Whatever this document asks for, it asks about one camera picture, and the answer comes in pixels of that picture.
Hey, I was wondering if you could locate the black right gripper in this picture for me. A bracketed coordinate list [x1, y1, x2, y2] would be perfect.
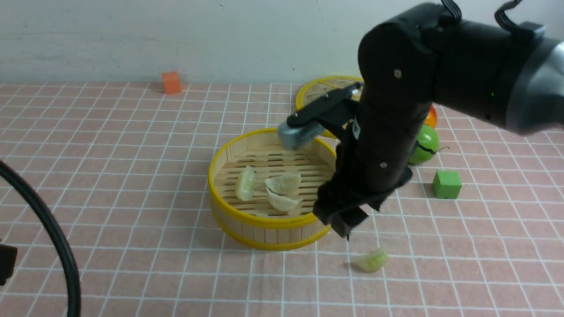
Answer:
[313, 124, 414, 241]

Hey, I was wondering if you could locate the greenish dumpling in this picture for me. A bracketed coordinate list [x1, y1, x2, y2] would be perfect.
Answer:
[351, 247, 388, 273]

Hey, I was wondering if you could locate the white dumpling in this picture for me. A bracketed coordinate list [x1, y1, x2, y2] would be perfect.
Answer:
[234, 165, 256, 201]
[267, 188, 302, 214]

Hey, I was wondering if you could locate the pale dumpling bottom edge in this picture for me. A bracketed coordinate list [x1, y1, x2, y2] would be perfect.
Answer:
[265, 173, 301, 196]

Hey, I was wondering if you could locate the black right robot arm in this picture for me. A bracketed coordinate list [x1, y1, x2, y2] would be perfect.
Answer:
[304, 0, 563, 238]

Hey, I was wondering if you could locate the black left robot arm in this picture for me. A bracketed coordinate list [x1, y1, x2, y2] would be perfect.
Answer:
[0, 242, 18, 286]

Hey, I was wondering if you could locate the yellow-rimmed bamboo steamer tray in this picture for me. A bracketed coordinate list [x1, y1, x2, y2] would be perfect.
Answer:
[208, 128, 336, 251]

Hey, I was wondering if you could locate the yellow-rimmed woven steamer lid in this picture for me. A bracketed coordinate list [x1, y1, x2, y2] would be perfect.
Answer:
[294, 76, 364, 139]

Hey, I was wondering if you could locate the green foam cube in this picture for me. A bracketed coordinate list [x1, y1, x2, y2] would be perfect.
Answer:
[432, 170, 463, 200]

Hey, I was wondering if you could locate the green round toy fruit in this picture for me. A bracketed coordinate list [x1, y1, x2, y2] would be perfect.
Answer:
[409, 125, 450, 165]

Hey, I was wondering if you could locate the orange yellow toy pear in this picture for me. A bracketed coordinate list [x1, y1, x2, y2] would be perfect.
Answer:
[424, 106, 438, 129]

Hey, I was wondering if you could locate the pink checkered tablecloth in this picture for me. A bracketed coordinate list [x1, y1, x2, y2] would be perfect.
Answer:
[0, 82, 564, 317]

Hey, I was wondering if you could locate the orange foam cube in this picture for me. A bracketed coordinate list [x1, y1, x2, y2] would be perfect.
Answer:
[161, 71, 182, 95]

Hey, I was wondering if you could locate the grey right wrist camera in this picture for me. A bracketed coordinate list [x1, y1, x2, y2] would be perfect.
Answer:
[278, 82, 364, 152]

